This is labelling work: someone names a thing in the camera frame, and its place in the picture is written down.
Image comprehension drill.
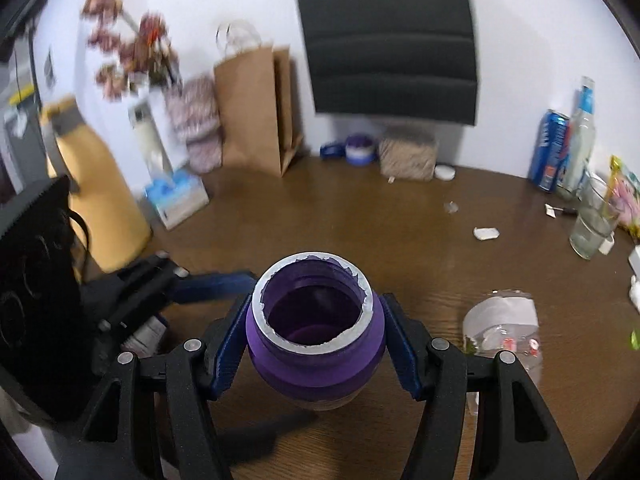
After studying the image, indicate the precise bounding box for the small white lid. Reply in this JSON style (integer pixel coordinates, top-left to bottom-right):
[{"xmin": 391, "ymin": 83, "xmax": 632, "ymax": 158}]
[{"xmin": 434, "ymin": 164, "xmax": 457, "ymax": 181}]

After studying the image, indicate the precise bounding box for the blue soda can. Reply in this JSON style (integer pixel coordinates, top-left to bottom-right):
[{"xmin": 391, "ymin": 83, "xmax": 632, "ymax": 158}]
[{"xmin": 528, "ymin": 110, "xmax": 570, "ymax": 192}]

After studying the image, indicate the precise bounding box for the colourful snack packet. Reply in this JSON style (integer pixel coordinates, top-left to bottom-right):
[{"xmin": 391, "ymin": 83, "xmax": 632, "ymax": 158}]
[{"xmin": 608, "ymin": 155, "xmax": 640, "ymax": 244}]

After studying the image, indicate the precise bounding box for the yellow thermos jug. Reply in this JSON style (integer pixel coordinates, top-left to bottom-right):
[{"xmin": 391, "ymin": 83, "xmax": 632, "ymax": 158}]
[{"xmin": 40, "ymin": 96, "xmax": 152, "ymax": 272}]

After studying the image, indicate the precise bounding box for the purple white bottle cap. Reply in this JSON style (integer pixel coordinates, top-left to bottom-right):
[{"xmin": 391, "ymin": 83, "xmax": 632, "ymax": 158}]
[{"xmin": 345, "ymin": 133, "xmax": 376, "ymax": 166}]

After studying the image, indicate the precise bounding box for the blue tissue box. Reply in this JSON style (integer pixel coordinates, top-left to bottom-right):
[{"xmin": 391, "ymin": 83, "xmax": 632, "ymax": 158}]
[{"xmin": 144, "ymin": 170, "xmax": 209, "ymax": 230}]

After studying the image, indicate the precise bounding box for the white paper scrap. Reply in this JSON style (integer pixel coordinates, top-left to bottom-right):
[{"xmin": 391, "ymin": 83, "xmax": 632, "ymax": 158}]
[{"xmin": 473, "ymin": 228, "xmax": 500, "ymax": 242}]

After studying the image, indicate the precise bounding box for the black chair back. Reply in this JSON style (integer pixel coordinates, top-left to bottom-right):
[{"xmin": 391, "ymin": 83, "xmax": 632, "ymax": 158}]
[{"xmin": 297, "ymin": 0, "xmax": 478, "ymax": 126}]

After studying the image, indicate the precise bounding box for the patterned fabric bag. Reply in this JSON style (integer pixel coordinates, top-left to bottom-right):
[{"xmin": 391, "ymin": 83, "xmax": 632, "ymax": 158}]
[{"xmin": 164, "ymin": 75, "xmax": 222, "ymax": 174}]

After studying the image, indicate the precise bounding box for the brown paper bag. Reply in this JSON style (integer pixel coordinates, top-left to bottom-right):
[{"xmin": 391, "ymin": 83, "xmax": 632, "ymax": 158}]
[{"xmin": 214, "ymin": 47, "xmax": 303, "ymax": 178}]

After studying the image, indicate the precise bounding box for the dried flower bouquet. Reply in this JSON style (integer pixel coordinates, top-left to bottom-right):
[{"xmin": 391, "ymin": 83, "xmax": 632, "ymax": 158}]
[{"xmin": 80, "ymin": 0, "xmax": 182, "ymax": 101}]

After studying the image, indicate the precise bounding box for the clear container of grains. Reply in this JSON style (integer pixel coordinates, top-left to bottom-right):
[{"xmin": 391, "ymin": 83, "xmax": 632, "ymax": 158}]
[{"xmin": 378, "ymin": 126, "xmax": 438, "ymax": 181}]

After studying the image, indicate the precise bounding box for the purple Healthy Heart bottle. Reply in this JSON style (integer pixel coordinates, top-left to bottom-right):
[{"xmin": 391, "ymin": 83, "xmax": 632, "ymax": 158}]
[{"xmin": 245, "ymin": 252, "xmax": 385, "ymax": 411}]

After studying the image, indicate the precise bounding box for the clear plastic bottle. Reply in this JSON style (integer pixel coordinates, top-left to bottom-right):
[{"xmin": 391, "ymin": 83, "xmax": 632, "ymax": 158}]
[{"xmin": 556, "ymin": 76, "xmax": 596, "ymax": 200}]

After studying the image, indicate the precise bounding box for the drinking glass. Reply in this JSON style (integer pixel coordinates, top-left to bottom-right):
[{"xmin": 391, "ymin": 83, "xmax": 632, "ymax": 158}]
[{"xmin": 568, "ymin": 174, "xmax": 623, "ymax": 260}]

